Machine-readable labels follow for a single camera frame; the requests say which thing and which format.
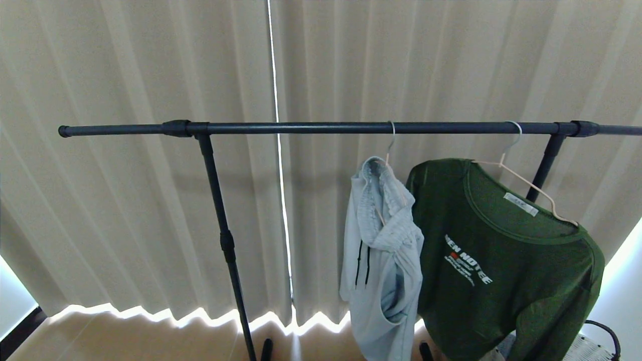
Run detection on pink clothes hanger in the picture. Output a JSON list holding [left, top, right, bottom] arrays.
[[471, 121, 580, 227], [374, 120, 408, 226]]

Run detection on pale grey shorts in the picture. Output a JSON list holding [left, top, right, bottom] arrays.
[[340, 156, 425, 361]]

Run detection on green garment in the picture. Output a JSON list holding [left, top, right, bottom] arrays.
[[405, 158, 606, 361]]

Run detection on black clothes rack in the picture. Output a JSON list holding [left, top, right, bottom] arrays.
[[58, 119, 642, 361]]

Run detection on white laundry basket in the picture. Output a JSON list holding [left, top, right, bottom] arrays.
[[494, 320, 622, 361]]

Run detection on beige curtain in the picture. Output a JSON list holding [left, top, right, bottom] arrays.
[[0, 0, 642, 326]]

